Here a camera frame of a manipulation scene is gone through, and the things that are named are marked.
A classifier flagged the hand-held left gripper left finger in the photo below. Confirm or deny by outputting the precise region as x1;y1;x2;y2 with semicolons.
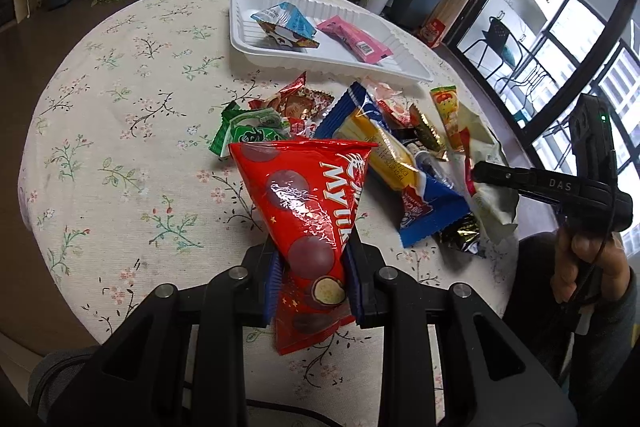
47;243;287;427

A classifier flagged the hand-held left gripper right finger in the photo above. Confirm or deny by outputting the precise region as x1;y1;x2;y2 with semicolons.
345;229;581;427

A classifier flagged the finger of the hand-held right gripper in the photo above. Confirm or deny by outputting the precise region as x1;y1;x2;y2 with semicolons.
471;160;526;198

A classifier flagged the white and green snack packet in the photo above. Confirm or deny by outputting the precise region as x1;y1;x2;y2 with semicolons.
457;102;521;240

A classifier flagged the blue cake packet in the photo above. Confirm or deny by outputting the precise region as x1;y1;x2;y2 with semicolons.
320;81;472;249

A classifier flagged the black snack packet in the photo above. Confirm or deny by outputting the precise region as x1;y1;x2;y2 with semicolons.
437;213;483;255

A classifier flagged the yellow-orange snack packet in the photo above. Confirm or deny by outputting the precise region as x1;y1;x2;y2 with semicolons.
430;86;468;152

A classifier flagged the gold snack packet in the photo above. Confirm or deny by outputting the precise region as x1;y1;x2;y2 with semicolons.
407;103;448;154

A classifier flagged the red triangular snack packet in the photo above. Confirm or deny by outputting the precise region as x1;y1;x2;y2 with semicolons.
228;138;379;356

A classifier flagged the clear printed snack packet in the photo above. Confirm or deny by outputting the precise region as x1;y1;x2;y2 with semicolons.
362;77;418;128

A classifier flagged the red-brown star-print snack packet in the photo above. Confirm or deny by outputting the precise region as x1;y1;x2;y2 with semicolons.
248;72;335;128

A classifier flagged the white plastic tray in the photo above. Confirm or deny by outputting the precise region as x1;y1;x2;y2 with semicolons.
229;0;433;84

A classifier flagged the person's right forearm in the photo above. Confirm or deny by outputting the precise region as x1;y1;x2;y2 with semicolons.
565;267;640;413

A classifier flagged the person's right hand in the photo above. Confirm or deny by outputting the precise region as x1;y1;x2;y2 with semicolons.
550;226;633;306

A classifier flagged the black metal chair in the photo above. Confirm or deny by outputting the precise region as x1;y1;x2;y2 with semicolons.
462;17;553;108

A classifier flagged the small red carton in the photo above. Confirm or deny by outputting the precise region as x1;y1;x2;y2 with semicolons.
419;18;447;48

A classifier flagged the pink snack packet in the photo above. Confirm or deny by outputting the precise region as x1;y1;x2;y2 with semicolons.
316;17;393;65

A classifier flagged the floral tablecloth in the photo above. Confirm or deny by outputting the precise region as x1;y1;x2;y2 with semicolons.
17;0;523;427

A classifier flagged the light blue triangular snack packet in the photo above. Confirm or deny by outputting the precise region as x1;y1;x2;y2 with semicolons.
250;2;321;50

